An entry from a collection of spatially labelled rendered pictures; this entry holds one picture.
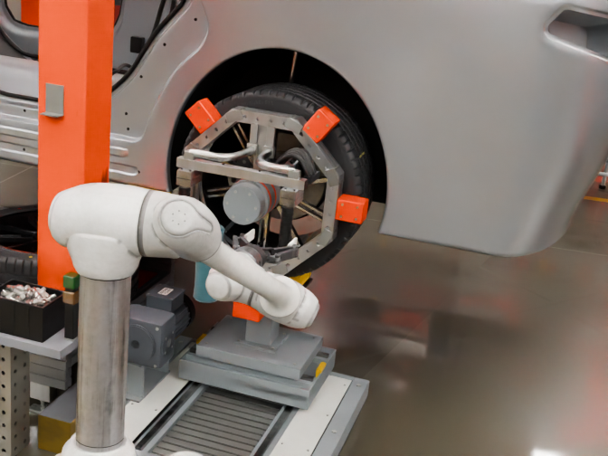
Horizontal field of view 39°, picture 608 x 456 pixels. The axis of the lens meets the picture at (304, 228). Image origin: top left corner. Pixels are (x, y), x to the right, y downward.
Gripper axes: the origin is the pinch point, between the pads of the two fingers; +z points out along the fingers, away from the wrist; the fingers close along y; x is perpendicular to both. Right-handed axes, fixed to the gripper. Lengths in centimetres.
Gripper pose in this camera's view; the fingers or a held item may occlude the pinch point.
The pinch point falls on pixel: (272, 239)
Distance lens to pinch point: 252.7
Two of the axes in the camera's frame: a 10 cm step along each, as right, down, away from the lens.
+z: 3.0, -2.8, 9.1
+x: 1.0, -9.4, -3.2
